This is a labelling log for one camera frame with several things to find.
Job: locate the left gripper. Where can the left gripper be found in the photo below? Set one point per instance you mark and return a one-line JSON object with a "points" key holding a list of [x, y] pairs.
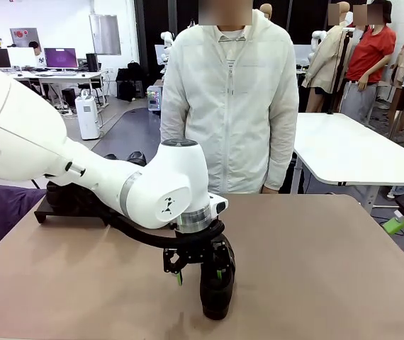
{"points": [[188, 256]]}

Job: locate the black heeled dress shoe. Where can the black heeled dress shoe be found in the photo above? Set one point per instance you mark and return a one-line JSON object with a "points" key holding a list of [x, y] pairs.
{"points": [[216, 301]]}

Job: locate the black heeled zipper shoe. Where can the black heeled zipper shoe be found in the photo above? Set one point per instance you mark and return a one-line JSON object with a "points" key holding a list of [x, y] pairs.
{"points": [[137, 157]]}

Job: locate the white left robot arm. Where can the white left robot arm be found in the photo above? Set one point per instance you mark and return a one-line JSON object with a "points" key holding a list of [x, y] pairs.
{"points": [[81, 170]]}

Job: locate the black metal shoe stand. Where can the black metal shoe stand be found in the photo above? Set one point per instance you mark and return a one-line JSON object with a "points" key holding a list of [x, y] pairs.
{"points": [[64, 216]]}

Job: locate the person left hand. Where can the person left hand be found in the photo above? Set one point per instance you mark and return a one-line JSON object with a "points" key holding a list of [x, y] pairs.
{"points": [[269, 190]]}

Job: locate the person in white jacket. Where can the person in white jacket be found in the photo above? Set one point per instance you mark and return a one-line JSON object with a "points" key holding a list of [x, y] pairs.
{"points": [[230, 124]]}

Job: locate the dark grey floor mat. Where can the dark grey floor mat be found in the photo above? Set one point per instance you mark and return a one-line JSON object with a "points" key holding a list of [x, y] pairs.
{"points": [[124, 134]]}

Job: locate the black tripod pole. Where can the black tripod pole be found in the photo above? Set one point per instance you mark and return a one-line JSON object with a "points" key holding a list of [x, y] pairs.
{"points": [[340, 71]]}

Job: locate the computer case with coloured lights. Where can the computer case with coloured lights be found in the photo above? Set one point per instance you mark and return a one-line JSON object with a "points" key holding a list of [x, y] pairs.
{"points": [[154, 99]]}

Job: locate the white air purifier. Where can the white air purifier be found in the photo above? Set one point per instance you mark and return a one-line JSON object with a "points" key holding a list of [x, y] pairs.
{"points": [[88, 120]]}

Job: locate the mannequin in beige coat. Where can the mannequin in beige coat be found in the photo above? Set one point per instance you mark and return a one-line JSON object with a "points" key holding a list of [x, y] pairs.
{"points": [[326, 60]]}

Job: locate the black backpack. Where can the black backpack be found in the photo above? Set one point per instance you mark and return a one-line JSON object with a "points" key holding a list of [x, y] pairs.
{"points": [[131, 81]]}

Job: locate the small white background robot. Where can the small white background robot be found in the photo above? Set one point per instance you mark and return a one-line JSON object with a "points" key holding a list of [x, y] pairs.
{"points": [[167, 37], [317, 37]]}

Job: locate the long white office desk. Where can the long white office desk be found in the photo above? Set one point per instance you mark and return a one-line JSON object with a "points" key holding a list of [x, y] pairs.
{"points": [[81, 75]]}

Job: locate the black computer tower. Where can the black computer tower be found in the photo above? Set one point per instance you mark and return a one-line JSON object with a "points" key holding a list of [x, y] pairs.
{"points": [[92, 62]]}

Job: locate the monitor with purple screen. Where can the monitor with purple screen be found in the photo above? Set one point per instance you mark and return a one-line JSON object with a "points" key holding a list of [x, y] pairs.
{"points": [[60, 57]]}

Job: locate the mannequin in maroon top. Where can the mannequin in maroon top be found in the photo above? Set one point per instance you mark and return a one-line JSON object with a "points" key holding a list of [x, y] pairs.
{"points": [[266, 10]]}

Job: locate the man in white t-shirt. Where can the man in white t-shirt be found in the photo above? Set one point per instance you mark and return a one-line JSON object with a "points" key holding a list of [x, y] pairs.
{"points": [[39, 58]]}

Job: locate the white backed monitor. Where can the white backed monitor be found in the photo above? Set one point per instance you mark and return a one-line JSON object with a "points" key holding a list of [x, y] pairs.
{"points": [[19, 56]]}

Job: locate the grey poster with red circle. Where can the grey poster with red circle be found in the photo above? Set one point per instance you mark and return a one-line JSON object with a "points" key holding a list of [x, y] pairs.
{"points": [[19, 35]]}

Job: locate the silver wall panel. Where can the silver wall panel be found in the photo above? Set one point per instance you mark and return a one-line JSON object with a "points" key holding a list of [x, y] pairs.
{"points": [[104, 35]]}

